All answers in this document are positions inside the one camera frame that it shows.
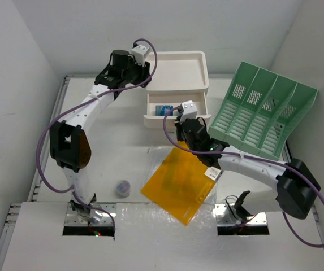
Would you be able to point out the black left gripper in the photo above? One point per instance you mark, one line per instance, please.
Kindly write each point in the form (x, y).
(142, 71)

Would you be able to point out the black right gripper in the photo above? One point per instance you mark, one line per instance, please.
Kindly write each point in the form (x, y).
(179, 127)

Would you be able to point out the blue labelled bottle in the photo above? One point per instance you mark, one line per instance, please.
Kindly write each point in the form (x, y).
(161, 110)

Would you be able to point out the white drawer cabinet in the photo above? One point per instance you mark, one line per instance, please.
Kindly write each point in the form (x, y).
(180, 76)

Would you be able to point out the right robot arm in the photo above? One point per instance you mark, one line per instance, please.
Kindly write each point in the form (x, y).
(291, 185)

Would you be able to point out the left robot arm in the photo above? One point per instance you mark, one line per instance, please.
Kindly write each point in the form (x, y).
(69, 145)

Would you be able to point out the clear zip document pouch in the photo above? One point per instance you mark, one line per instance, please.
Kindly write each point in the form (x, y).
(156, 155)

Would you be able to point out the yellow clip file folder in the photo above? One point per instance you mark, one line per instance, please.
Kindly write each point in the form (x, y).
(180, 184)

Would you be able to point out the green file rack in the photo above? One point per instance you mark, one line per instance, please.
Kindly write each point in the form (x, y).
(260, 110)

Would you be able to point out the small clear pin jar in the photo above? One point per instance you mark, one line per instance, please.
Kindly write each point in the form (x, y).
(123, 188)

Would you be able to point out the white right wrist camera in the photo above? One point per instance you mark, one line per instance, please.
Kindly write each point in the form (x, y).
(187, 110)

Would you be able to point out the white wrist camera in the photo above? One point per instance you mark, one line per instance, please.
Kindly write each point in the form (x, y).
(140, 53)
(187, 110)

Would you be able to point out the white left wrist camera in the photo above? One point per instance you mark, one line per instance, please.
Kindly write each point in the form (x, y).
(140, 53)

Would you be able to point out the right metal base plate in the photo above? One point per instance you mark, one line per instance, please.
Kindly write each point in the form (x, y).
(227, 216)

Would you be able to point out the metal base plate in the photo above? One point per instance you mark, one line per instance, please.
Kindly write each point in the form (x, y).
(76, 215)
(227, 216)

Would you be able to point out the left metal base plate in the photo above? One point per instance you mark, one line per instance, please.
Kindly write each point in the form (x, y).
(76, 215)

